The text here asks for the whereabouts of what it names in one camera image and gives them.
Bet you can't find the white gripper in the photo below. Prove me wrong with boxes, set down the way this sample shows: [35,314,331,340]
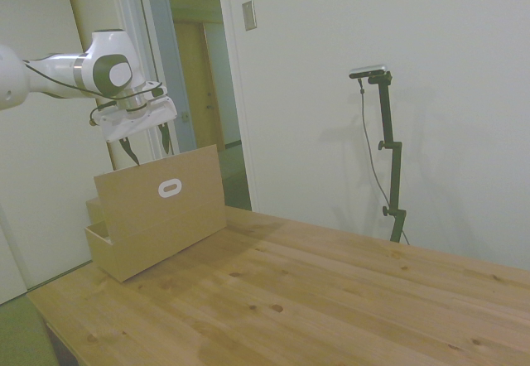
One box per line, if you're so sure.
[99,94,180,166]

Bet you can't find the brown cardboard box with lid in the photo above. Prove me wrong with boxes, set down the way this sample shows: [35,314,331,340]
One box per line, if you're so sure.
[84,144,229,283]

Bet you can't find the wooden door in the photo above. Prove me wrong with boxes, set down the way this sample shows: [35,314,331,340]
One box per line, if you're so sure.
[172,21,227,152]

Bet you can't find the grey-blue open door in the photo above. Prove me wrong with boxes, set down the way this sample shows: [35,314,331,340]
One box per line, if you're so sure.
[138,0,206,154]

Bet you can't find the white door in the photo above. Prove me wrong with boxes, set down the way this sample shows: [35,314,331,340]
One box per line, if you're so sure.
[0,0,125,306]

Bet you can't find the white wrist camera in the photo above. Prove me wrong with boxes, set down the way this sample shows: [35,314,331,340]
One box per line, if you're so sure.
[139,80,169,103]

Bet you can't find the metal wall switch plate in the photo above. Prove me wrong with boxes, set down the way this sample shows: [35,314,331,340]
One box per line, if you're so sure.
[241,0,258,32]

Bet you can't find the black camera stand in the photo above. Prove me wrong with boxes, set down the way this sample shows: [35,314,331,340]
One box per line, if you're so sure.
[358,77,412,246]
[367,71,407,244]

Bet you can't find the grey exterior camera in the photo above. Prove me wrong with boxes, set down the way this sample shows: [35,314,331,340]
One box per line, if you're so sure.
[349,64,390,80]

